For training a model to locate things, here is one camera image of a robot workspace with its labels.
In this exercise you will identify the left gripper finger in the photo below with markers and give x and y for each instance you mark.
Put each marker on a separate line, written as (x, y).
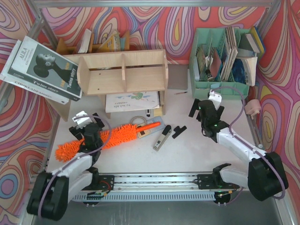
(98, 124)
(77, 132)

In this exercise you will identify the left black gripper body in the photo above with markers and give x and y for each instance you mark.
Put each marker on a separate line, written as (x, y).
(76, 130)

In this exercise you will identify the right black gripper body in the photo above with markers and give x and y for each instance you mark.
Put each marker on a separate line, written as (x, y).
(193, 108)

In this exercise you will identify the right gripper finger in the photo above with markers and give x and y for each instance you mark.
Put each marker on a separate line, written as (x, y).
(220, 111)
(195, 109)

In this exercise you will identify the orange microfiber duster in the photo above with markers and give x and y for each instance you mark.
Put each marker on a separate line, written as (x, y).
(125, 133)

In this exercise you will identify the small stapler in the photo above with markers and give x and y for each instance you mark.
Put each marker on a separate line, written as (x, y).
(162, 138)

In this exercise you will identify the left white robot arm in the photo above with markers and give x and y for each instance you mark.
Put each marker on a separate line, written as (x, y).
(53, 191)

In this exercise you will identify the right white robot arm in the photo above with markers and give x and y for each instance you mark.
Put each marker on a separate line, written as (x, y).
(265, 176)

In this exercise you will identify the light wooden bookshelf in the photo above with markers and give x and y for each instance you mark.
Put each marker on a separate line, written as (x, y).
(105, 73)

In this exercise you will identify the black clip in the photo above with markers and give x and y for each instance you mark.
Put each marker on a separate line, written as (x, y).
(178, 131)

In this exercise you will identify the pink pig figurine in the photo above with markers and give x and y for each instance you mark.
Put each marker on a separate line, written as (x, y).
(252, 108)

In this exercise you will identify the grey notebook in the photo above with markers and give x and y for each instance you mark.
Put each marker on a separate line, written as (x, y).
(177, 76)

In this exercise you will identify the small beige box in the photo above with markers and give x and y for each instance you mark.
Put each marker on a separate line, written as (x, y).
(143, 133)

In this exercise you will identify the red brown booklet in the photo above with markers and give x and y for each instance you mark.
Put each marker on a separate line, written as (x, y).
(216, 63)

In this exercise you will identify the blue patterned book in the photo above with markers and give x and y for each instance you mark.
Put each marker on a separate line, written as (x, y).
(238, 71)

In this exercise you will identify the mint green desk organizer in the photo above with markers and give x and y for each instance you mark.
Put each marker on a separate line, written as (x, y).
(200, 85)

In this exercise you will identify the spiral sketchbook with frog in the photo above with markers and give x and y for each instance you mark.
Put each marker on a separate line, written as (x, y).
(132, 101)

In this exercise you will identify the white open book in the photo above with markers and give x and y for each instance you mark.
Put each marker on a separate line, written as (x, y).
(249, 64)

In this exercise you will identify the grey book on organizer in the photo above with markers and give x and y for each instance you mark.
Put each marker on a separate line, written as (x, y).
(247, 42)

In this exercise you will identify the white book in rack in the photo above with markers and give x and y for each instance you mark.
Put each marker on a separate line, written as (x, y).
(83, 44)

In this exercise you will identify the yellow book in rack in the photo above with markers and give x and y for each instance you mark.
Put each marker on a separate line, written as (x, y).
(112, 44)

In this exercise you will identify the blue yellow book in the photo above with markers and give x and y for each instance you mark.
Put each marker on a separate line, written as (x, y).
(258, 39)

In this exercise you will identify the white book under magazine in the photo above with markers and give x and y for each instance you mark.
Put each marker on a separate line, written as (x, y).
(5, 76)

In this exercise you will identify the large Twins story magazine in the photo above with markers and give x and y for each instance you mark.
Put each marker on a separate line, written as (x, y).
(43, 67)

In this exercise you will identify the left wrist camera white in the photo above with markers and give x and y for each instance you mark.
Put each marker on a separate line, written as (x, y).
(81, 119)

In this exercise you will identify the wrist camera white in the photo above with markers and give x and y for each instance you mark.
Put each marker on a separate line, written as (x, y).
(81, 119)
(215, 97)

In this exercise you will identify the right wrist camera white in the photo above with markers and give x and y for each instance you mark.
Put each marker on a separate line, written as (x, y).
(215, 97)

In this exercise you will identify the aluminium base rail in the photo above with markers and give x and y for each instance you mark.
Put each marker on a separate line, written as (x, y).
(109, 182)

